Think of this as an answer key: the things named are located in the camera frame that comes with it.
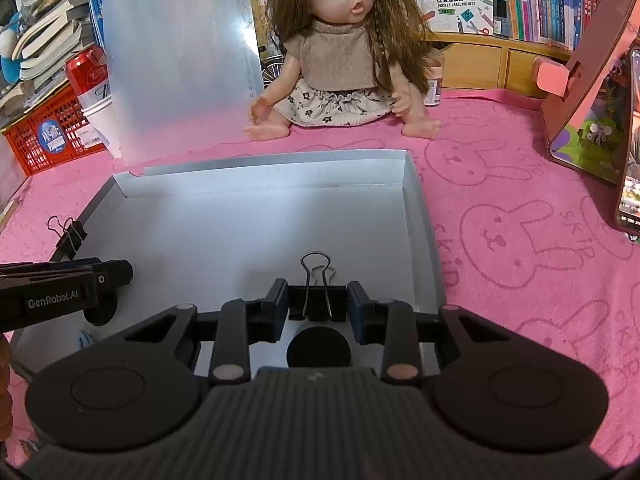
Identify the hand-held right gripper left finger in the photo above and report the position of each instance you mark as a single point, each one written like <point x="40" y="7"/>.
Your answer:
<point x="275" y="310"/>

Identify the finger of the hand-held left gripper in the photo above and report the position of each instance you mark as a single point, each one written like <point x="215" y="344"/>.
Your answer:
<point x="115" y="275"/>

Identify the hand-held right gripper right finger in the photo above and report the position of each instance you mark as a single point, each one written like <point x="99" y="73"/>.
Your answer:
<point x="357" y="312"/>

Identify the large black binder clip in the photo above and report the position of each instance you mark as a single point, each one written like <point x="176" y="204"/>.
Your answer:
<point x="317" y="302"/>

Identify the large black round disc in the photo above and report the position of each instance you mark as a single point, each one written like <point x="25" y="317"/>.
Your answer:
<point x="317" y="347"/>

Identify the white cardboard box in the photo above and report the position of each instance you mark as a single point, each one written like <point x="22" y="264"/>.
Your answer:
<point x="225" y="230"/>

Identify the small black binder clip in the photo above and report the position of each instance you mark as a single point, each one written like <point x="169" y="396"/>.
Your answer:
<point x="70" y="242"/>

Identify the white paper cup stack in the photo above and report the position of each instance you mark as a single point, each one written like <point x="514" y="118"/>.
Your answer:
<point x="102" y="125"/>

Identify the large red plastic basket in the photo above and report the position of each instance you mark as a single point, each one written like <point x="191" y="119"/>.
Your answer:
<point x="30" y="140"/>

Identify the pink rabbit-print mat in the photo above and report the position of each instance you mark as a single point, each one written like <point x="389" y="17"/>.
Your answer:
<point x="500" y="185"/>

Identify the red soda can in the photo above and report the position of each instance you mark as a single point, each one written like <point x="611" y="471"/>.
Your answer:
<point x="87" y="72"/>

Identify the translucent clipboard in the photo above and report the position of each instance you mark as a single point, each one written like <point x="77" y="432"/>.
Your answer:
<point x="175" y="60"/>

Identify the small bottle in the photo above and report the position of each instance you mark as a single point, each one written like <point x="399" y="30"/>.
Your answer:
<point x="434" y="82"/>

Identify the small blue plush toy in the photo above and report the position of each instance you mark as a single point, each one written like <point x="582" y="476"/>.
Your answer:
<point x="10" y="45"/>

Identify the brown-haired doll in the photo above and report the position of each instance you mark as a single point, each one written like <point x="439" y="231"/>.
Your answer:
<point x="340" y="55"/>

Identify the stack of worn books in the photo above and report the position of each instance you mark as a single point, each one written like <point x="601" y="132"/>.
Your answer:
<point x="50" y="25"/>

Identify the wooden drawer organizer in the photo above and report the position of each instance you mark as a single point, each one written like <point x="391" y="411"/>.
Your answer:
<point x="500" y="65"/>

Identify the pink triangular stand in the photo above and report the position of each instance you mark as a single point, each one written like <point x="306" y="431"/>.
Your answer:
<point x="580" y="110"/>

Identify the smartphone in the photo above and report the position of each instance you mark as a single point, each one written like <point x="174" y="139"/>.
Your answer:
<point x="631" y="160"/>

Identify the white patterned printer box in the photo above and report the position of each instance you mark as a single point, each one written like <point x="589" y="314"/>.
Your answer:
<point x="450" y="0"/>

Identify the row of upright books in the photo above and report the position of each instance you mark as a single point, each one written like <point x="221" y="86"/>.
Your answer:
<point x="540" y="0"/>

